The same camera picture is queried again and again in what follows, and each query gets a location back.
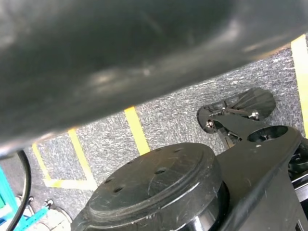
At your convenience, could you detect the black robot leg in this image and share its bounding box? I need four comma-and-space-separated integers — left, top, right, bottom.
71, 88, 308, 231

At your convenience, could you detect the white machine base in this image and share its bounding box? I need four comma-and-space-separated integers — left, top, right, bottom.
14, 196, 73, 231

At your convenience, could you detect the black looped cable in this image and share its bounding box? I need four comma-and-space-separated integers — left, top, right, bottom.
6, 150, 32, 231

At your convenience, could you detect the teal metal frame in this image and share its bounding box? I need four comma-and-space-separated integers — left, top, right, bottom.
0, 164, 49, 231

